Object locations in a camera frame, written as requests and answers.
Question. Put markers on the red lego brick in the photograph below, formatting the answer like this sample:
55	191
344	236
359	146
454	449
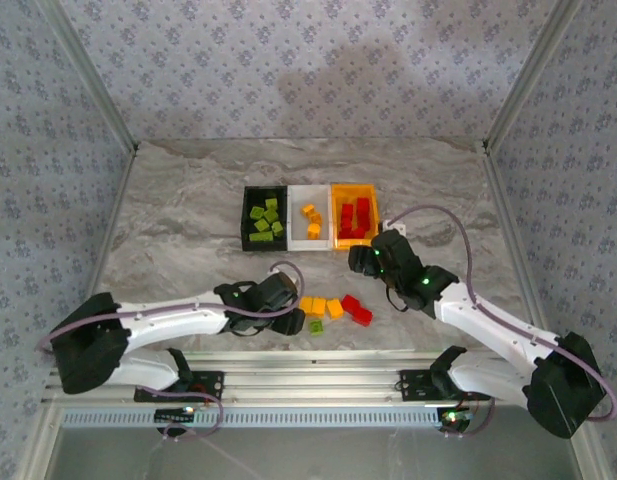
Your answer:
363	219
358	233
351	303
346	222
363	205
362	316
344	233
346	210

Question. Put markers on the orange lego brick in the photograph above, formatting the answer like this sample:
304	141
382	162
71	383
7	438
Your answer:
313	230
316	218
318	306
308	210
335	308
305	305

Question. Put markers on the white plastic bin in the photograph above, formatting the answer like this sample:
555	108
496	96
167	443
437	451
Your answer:
300	235

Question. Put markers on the long green lego brick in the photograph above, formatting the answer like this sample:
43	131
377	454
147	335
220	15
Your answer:
261	236

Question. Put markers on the orange plastic bin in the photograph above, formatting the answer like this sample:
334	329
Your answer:
348	192

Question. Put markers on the black plastic bin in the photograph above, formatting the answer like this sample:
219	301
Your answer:
250	192

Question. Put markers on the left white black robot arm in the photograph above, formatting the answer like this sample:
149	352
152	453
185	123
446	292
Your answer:
163	325

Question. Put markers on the wide aluminium base beam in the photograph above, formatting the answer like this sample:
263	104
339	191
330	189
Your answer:
313	380

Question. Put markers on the small black circuit board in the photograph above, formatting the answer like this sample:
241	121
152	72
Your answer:
453	416
175	415

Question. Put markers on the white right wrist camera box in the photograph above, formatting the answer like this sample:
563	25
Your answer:
395	226

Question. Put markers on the aluminium side rail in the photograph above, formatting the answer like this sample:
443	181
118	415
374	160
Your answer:
117	200
504	200

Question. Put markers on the aluminium corner post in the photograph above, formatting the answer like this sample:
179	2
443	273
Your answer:
94	75
527	75

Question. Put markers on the aluminium frame leg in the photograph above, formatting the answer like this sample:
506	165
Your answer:
40	445
585	460

